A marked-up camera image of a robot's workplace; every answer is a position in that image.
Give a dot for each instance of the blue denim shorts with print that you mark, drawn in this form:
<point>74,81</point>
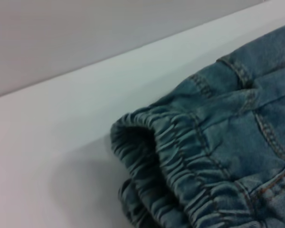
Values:
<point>216,142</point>

